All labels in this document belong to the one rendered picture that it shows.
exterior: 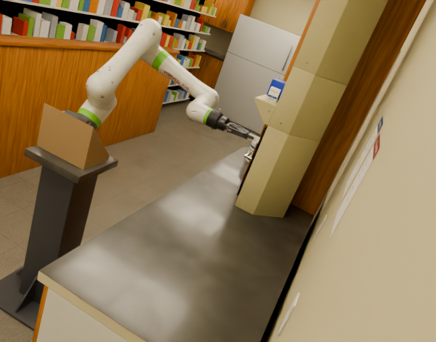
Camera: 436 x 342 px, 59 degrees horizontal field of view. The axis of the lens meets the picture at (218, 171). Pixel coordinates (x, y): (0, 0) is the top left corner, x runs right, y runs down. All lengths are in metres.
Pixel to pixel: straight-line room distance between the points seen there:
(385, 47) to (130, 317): 1.72
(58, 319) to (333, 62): 1.50
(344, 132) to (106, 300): 1.52
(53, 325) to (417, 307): 1.27
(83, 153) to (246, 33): 5.46
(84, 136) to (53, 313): 0.84
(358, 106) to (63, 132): 1.51
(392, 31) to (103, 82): 1.42
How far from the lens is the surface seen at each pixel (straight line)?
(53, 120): 2.01
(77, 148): 1.95
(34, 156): 2.04
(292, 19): 7.59
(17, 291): 2.62
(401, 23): 2.21
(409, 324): 0.29
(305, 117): 1.91
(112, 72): 1.92
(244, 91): 7.08
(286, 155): 1.95
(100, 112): 2.02
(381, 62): 2.20
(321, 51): 1.85
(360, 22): 1.92
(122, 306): 1.30
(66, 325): 1.40
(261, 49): 6.98
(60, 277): 1.35
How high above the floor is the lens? 1.85
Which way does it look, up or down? 22 degrees down
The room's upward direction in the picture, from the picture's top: 21 degrees clockwise
